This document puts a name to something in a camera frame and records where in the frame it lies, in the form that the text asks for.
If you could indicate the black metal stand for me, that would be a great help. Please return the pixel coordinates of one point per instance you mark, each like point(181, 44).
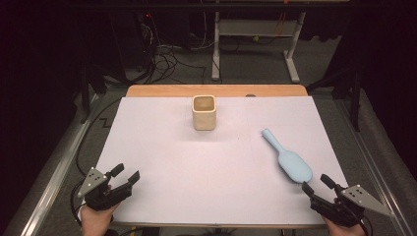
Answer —
point(355, 98)

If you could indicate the person's left hand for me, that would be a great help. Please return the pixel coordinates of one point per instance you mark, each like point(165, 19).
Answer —
point(96, 221)

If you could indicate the person's right hand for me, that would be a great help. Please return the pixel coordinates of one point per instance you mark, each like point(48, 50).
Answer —
point(344, 231)

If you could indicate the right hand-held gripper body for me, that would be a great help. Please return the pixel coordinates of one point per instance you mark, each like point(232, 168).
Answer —
point(344, 209)

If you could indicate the white metal desk frame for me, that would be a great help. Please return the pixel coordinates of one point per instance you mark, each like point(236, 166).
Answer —
point(214, 49)

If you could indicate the beige square cup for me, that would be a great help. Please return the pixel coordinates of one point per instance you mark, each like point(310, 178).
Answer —
point(204, 119)

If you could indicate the dark equipment with red light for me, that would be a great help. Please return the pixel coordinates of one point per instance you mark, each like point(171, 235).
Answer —
point(146, 19)

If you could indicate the small yellow-green ball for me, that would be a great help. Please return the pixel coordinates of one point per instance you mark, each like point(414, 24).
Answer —
point(255, 38)

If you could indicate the light blue scoop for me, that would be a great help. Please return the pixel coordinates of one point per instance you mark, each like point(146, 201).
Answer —
point(293, 165)

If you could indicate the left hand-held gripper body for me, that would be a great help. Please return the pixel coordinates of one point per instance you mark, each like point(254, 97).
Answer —
point(98, 193)

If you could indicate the aluminium floor rail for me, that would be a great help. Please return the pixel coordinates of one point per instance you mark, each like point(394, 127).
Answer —
point(377, 173)
point(49, 183)

